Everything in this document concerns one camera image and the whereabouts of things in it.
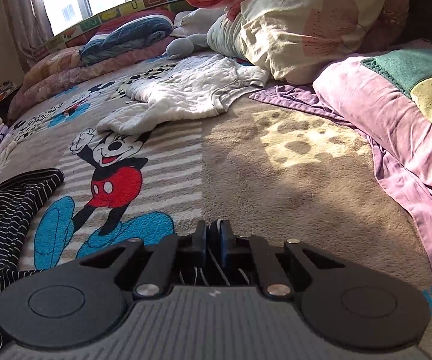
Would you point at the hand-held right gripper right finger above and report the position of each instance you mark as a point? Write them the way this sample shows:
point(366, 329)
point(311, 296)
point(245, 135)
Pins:
point(226, 243)

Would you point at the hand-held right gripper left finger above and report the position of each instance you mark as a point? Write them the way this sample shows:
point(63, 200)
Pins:
point(201, 243)

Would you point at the black white striped garment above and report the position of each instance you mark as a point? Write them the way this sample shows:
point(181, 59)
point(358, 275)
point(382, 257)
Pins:
point(2, 210)

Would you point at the cartoon printed brown blanket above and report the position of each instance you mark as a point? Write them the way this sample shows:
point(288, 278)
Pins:
point(276, 180)

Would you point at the white quilted baby garment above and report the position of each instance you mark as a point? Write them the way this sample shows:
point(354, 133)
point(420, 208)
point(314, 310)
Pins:
point(186, 93)

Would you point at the pink lilac bed sheet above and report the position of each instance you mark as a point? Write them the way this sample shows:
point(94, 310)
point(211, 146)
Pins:
point(388, 131)

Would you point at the grey plush toy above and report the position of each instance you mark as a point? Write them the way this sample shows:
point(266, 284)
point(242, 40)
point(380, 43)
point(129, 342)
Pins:
point(180, 47)

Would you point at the cream floral quilt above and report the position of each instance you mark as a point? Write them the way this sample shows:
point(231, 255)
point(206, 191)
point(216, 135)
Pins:
point(294, 37)

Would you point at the blue maroon folded blanket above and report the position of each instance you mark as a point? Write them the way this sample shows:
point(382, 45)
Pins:
point(126, 37)

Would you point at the pink floral folded quilt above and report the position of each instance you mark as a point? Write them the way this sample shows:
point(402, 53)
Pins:
point(43, 86)

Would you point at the orange cartoon pillow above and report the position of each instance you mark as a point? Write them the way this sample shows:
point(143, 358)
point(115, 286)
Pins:
point(55, 63)

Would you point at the dark cluttered desk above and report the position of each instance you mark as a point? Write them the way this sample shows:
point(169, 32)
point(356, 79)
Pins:
point(2, 102)

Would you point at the colourful alphabet headboard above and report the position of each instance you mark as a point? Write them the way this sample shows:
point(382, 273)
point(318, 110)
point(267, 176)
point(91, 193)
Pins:
point(126, 9)

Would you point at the green yellow patchwork blanket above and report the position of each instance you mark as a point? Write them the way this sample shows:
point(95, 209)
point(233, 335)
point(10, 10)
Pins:
point(418, 71)

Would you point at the peach pillow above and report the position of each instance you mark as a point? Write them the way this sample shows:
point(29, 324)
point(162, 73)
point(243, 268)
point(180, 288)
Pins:
point(392, 11)

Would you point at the beige patterned curtain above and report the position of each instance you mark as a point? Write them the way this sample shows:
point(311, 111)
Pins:
point(25, 15)

